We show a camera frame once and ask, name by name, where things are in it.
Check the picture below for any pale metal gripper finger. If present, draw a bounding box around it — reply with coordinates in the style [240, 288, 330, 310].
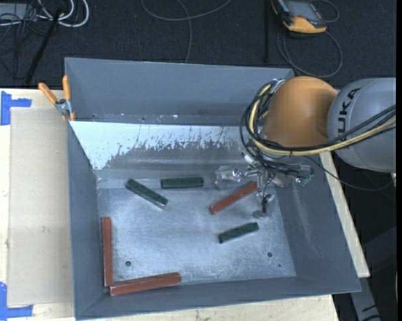
[216, 166, 252, 180]
[215, 177, 248, 191]

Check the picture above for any red-brown flat block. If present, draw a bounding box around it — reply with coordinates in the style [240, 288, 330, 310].
[108, 272, 183, 297]
[100, 216, 115, 288]
[209, 181, 259, 216]

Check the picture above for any dark green flat block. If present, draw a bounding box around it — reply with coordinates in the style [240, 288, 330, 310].
[160, 177, 205, 190]
[217, 221, 260, 245]
[124, 178, 169, 211]

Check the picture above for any grey metal bin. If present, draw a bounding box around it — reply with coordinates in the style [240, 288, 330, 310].
[64, 57, 363, 321]

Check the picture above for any black cylinder on white bracket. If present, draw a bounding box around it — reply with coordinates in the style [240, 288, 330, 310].
[252, 192, 276, 221]

